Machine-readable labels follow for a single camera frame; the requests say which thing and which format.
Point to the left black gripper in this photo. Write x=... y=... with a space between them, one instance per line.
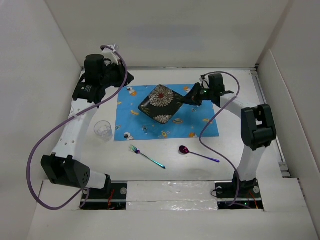
x=120 y=69

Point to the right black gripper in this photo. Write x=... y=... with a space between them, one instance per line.
x=192 y=97

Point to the clear plastic cup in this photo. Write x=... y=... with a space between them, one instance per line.
x=103 y=130

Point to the dark floral square plate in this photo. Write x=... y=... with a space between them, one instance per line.
x=161 y=104

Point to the blue space-print cloth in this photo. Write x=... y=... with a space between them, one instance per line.
x=132 y=124

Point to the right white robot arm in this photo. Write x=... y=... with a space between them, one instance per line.
x=257 y=125

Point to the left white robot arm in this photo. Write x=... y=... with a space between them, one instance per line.
x=63 y=166

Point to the purple iridescent spoon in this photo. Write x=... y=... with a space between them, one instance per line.
x=184 y=150

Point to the iridescent fork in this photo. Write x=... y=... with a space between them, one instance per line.
x=137 y=151

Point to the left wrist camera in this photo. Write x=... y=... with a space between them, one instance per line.
x=109 y=51

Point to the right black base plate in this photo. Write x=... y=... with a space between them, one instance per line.
x=247 y=197

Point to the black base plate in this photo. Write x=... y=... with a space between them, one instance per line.
x=113 y=199
x=247 y=197

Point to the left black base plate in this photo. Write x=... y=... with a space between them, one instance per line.
x=113 y=199

